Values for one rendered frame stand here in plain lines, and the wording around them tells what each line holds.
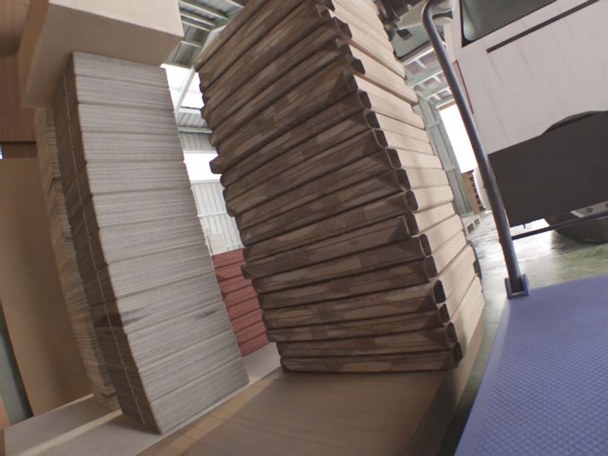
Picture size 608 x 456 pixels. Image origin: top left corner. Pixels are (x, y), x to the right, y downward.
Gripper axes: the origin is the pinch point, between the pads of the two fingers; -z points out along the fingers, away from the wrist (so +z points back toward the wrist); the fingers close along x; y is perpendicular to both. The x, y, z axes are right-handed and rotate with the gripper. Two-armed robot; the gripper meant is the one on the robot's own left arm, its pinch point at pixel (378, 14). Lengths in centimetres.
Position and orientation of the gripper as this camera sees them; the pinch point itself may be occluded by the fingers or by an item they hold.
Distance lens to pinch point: 124.1
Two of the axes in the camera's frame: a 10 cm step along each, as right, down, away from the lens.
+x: 2.9, 9.5, -0.7
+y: 6.1, -1.3, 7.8
